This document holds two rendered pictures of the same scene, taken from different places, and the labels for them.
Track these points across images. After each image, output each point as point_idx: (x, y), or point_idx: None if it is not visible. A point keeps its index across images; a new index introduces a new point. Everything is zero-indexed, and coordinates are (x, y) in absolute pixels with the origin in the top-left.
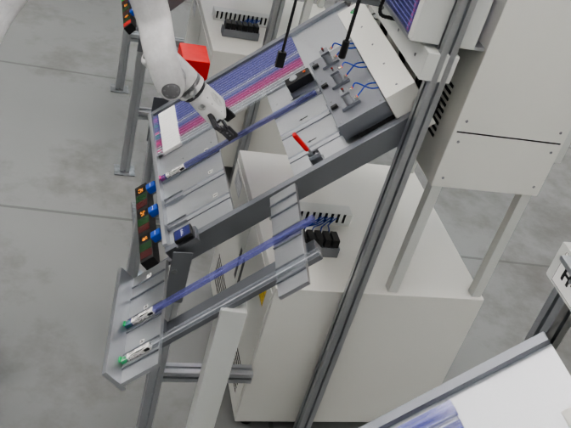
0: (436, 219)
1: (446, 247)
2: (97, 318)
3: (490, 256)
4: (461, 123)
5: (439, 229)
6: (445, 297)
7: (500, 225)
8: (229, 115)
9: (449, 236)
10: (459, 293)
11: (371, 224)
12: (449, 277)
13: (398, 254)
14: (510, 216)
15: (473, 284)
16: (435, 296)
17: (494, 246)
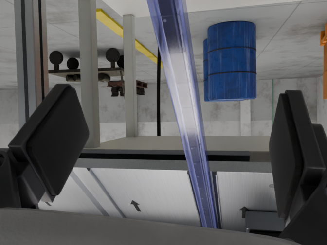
0: (249, 4)
1: (196, 7)
2: None
3: (125, 64)
4: None
5: (229, 5)
6: (107, 5)
7: (131, 95)
8: (275, 156)
9: (218, 8)
10: (121, 10)
11: (28, 88)
12: (144, 8)
13: (90, 30)
14: (125, 110)
15: (127, 25)
16: (103, 1)
17: (126, 75)
